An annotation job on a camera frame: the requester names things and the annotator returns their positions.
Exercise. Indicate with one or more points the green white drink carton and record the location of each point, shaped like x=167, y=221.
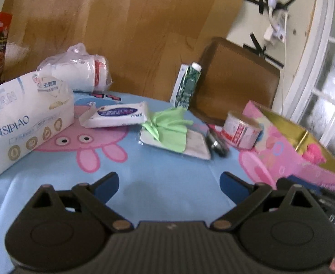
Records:
x=186, y=88

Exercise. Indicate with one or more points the white window frame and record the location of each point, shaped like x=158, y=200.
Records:
x=307, y=77

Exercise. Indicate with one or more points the clear plastic packet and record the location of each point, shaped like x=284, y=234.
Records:
x=197, y=145

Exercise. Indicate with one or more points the red white tape roll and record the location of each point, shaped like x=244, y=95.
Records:
x=239, y=132

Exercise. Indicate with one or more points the green cloth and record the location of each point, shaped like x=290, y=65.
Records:
x=170, y=128

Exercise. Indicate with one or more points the bag of white cups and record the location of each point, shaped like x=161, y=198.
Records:
x=76, y=71

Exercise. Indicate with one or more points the large white tissue pack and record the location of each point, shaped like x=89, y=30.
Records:
x=19, y=125

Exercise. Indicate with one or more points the pink fluffy cloth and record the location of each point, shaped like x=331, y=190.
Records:
x=313, y=152

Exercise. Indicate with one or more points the cartoon pig printed tablecloth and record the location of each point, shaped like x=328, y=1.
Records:
x=161, y=182

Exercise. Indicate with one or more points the black tape cross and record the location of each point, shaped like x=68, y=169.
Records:
x=263, y=52

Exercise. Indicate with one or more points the pink cardboard box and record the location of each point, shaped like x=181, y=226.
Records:
x=279, y=154

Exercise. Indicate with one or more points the white power adapter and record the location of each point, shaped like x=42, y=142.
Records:
x=274, y=31

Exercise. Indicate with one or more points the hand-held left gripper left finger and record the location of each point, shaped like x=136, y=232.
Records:
x=110, y=183

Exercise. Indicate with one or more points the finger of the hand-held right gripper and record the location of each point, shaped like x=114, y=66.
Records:
x=317, y=189

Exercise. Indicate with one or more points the small white tissue pack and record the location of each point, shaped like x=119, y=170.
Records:
x=116, y=114

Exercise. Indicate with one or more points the brown woven chair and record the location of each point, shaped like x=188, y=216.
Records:
x=236, y=80

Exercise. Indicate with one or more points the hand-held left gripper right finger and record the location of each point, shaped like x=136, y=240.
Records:
x=232, y=185

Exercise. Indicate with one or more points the dark silver object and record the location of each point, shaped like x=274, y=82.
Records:
x=216, y=145

